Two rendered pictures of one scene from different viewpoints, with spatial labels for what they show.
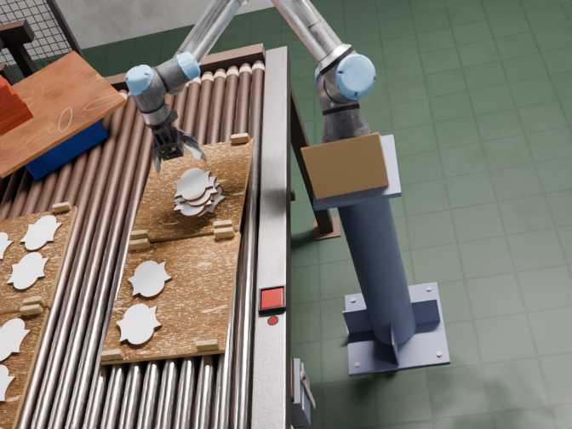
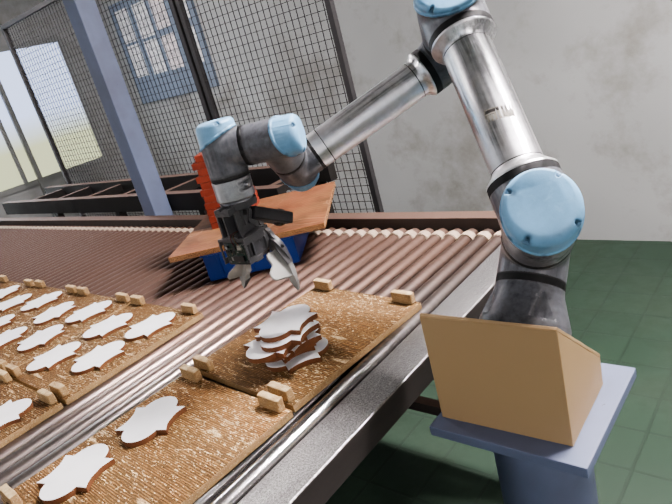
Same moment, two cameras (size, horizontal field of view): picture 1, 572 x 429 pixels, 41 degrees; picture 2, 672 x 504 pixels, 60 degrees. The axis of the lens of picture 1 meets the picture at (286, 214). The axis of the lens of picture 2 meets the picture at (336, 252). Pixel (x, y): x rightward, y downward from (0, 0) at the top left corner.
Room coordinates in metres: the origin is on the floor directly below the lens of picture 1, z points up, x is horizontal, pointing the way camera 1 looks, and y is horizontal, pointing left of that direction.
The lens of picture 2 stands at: (0.88, -0.44, 1.53)
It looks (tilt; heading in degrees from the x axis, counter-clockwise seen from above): 20 degrees down; 30
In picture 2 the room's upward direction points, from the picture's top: 15 degrees counter-clockwise
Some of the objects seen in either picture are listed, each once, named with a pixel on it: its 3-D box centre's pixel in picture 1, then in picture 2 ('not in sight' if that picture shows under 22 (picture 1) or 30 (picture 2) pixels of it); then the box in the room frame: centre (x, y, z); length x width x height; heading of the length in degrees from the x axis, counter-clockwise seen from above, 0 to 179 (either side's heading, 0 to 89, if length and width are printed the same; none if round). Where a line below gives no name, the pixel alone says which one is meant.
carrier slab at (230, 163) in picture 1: (194, 189); (307, 337); (1.86, 0.25, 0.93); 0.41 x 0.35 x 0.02; 161
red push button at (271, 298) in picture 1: (272, 299); not in sight; (1.33, 0.11, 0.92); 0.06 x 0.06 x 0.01; 76
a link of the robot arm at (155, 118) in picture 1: (156, 111); (235, 189); (1.77, 0.24, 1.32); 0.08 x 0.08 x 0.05
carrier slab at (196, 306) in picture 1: (174, 295); (149, 456); (1.46, 0.37, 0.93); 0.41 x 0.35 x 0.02; 163
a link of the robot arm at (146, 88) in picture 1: (145, 88); (223, 149); (1.77, 0.24, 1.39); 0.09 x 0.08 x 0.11; 106
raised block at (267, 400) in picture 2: (224, 232); (271, 401); (1.60, 0.19, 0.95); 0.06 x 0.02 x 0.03; 73
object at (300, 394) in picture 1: (289, 394); not in sight; (1.13, 0.15, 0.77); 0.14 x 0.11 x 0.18; 166
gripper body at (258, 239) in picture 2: (165, 135); (244, 230); (1.76, 0.24, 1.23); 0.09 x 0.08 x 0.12; 171
